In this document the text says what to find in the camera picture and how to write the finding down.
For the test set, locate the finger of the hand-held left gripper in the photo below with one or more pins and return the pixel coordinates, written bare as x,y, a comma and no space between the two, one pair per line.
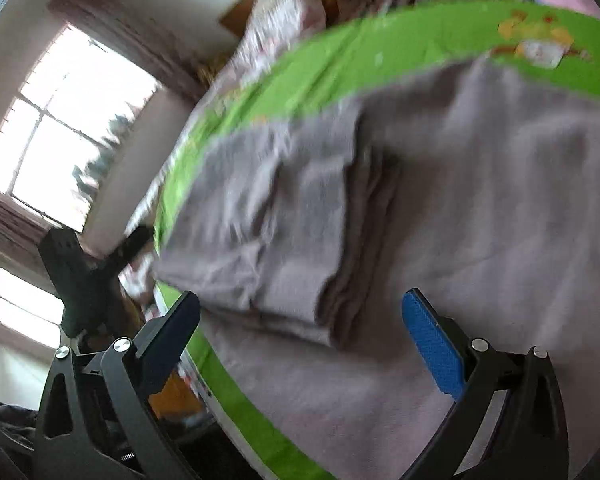
130,247

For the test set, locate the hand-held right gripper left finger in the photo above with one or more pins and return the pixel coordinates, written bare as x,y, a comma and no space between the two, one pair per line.
170,332

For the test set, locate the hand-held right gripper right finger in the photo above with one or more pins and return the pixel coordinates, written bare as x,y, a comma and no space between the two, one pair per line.
432,342

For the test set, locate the lilac pants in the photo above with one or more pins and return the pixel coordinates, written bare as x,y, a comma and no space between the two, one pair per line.
455,210

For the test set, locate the window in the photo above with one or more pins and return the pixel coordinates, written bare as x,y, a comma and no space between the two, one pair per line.
70,125
20,305

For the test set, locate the orange object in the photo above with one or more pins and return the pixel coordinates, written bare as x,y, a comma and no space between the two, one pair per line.
177,397

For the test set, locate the plain wooden headboard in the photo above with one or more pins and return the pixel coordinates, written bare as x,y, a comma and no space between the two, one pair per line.
240,15

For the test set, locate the zigzag patterned quilt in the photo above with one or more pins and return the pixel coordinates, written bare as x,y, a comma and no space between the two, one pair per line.
275,25

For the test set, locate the green blanket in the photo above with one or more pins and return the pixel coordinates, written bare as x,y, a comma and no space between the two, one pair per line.
380,40

